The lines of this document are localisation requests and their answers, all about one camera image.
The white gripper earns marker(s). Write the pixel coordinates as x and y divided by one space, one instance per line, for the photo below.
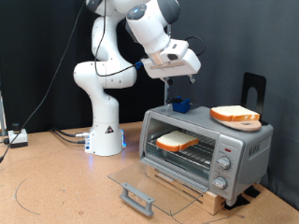
174 67

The white bread slice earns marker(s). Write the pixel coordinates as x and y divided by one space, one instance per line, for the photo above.
233 112
176 140

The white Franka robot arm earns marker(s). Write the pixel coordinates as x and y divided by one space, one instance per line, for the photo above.
104 124

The silver oven knob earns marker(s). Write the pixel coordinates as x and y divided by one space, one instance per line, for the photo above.
220 182
224 162

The silver toaster oven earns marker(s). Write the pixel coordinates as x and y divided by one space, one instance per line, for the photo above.
249 146

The vertical aluminium pole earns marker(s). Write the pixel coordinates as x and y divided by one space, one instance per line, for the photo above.
167 93

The grey curtain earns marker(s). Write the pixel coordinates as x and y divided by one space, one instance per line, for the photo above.
233 40

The black metal bookend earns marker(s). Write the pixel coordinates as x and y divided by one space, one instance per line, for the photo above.
253 81

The small wooden cutting board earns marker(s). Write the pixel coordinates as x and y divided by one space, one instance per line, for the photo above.
246 126

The slatted wooden block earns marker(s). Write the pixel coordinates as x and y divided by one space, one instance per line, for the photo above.
215 202

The black foam pad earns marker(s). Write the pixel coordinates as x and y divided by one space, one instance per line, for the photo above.
238 202
252 191

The black curtain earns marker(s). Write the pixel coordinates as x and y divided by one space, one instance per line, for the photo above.
31 46

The emergency stop button box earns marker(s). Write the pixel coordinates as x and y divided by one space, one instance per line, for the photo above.
18 138

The thin metal stand post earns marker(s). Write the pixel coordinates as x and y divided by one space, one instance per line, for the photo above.
2 115

